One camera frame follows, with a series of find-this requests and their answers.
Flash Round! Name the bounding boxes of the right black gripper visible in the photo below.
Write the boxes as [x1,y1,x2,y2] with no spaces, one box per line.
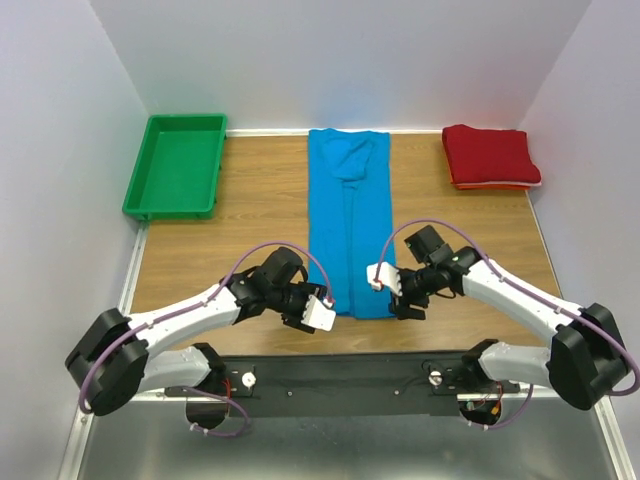
[388,263,439,321]

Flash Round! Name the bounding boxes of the blue t shirt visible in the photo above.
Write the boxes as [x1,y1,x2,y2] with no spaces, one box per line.
[308,129,396,320]

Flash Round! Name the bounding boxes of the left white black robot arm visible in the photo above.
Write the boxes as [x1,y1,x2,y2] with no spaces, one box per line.
[65,242,335,416]

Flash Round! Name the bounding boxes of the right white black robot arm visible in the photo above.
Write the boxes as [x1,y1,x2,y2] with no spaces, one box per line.
[367,219,639,410]

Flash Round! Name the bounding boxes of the green plastic tray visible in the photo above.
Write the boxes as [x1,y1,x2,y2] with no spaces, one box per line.
[122,113,227,222]

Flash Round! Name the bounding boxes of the folded red t shirt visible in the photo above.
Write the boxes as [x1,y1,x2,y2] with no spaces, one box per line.
[441,124,529,155]

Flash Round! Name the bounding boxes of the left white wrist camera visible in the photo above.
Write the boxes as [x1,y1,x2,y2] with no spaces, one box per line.
[301,295,336,332]

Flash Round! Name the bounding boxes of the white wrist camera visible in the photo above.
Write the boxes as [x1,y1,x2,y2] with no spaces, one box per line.
[301,295,336,332]
[366,262,402,296]

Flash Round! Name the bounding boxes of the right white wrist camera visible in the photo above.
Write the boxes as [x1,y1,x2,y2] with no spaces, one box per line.
[366,262,402,296]

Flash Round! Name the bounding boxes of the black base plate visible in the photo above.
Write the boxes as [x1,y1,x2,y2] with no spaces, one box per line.
[165,350,495,437]

